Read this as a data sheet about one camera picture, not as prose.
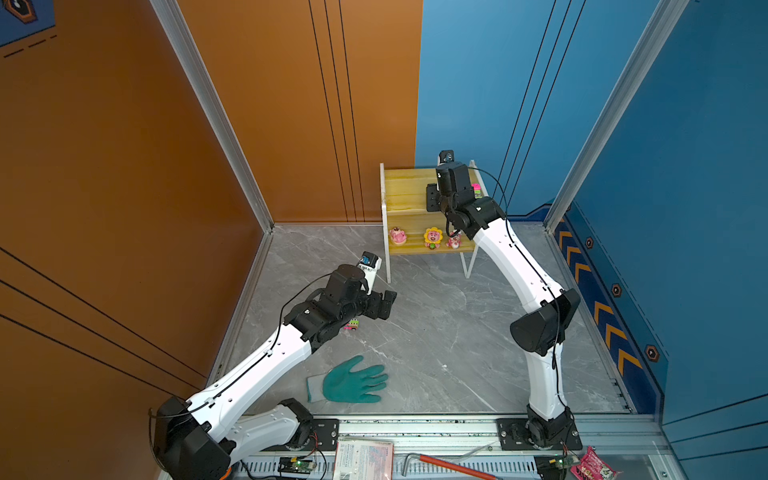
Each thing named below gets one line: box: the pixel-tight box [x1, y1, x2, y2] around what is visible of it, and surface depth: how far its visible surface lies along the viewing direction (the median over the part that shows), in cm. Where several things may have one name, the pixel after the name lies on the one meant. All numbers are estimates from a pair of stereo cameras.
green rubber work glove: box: [306, 355, 389, 403], surface depth 82 cm
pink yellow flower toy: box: [424, 226, 443, 250], surface depth 92 cm
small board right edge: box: [534, 455, 580, 480], surface depth 71 cm
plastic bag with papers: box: [333, 440, 394, 480], surface depth 68 cm
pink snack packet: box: [570, 446, 617, 480], surface depth 69 cm
